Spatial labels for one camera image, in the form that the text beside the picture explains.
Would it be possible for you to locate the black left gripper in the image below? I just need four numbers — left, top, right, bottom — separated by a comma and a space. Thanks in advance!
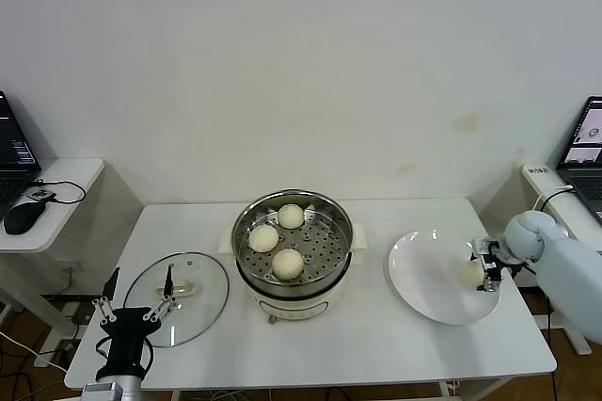
92, 264, 180, 379

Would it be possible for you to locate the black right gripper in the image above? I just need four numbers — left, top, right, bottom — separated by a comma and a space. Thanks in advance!
468, 236, 507, 294

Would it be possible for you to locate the white steamed baozi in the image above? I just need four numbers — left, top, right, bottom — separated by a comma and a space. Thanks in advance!
277, 203, 305, 230
459, 262, 485, 287
272, 248, 305, 281
247, 224, 279, 253

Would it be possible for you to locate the glass pot lid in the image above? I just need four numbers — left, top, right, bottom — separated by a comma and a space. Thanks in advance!
122, 251, 230, 348

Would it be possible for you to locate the steel steamer pot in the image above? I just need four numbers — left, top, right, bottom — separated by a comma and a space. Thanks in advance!
218, 221, 369, 326

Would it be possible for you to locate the perforated steel steamer basket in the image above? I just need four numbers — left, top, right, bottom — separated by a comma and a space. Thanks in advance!
231, 189, 355, 293

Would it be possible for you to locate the white round plate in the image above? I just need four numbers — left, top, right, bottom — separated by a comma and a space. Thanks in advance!
388, 230, 502, 326

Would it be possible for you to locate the white side table with label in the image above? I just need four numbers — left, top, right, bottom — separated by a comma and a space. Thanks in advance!
519, 164, 602, 358

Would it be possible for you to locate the white power strip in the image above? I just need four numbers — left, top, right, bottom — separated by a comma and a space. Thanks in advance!
32, 348, 76, 370

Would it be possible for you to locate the grey laptop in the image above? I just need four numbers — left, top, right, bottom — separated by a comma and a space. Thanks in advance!
554, 97, 602, 226

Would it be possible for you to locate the black computer mouse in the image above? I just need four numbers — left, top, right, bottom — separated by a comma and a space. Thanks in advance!
4, 200, 50, 235

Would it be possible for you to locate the white side table with mouse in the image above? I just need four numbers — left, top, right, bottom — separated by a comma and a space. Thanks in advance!
0, 157, 107, 341

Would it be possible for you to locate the black laptop beside mouse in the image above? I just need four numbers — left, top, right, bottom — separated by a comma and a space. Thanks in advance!
0, 90, 43, 221

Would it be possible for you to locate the white cable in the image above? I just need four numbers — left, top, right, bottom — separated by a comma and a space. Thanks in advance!
535, 185, 576, 214

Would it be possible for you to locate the black cable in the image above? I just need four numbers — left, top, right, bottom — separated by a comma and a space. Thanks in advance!
26, 178, 88, 206

